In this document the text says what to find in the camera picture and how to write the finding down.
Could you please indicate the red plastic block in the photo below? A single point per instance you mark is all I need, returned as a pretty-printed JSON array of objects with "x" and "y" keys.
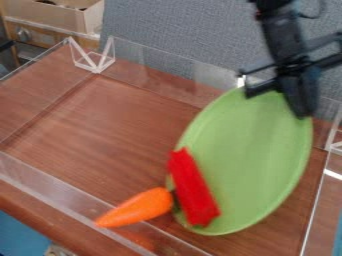
[{"x": 193, "y": 195}]

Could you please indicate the clear acrylic tray wall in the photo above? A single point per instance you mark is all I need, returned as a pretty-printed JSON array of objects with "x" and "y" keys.
[{"x": 89, "y": 123}]

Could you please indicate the green plastic plate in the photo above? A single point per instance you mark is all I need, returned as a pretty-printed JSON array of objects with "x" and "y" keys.
[{"x": 251, "y": 147}]

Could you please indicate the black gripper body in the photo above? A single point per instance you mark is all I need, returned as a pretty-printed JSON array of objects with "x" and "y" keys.
[{"x": 295, "y": 67}]

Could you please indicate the cardboard box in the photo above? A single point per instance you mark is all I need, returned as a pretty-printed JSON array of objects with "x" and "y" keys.
[{"x": 75, "y": 15}]

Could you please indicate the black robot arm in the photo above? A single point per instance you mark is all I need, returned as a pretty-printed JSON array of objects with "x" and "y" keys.
[{"x": 278, "y": 17}]

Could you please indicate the wooden shelf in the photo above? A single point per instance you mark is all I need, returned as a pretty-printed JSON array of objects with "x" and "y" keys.
[{"x": 34, "y": 37}]

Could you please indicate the orange toy carrot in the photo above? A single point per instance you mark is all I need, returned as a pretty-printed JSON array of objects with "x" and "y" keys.
[{"x": 143, "y": 207}]

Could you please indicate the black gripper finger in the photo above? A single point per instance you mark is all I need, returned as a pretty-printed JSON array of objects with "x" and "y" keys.
[
  {"x": 290, "y": 86},
  {"x": 310, "y": 87}
]

